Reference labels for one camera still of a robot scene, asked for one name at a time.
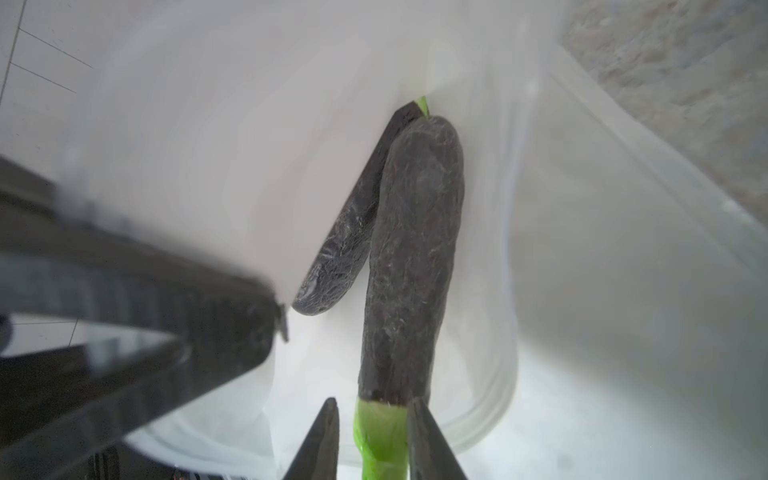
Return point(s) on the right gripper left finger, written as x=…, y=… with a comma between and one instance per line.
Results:
x=317, y=457

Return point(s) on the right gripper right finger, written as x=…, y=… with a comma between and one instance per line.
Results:
x=430, y=456

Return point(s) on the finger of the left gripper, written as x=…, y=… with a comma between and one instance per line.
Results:
x=60, y=406
x=51, y=266

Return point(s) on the clear zip-top bag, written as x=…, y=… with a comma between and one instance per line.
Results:
x=607, y=316

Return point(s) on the dark purple eggplant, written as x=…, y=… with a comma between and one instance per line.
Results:
x=411, y=263
x=347, y=245

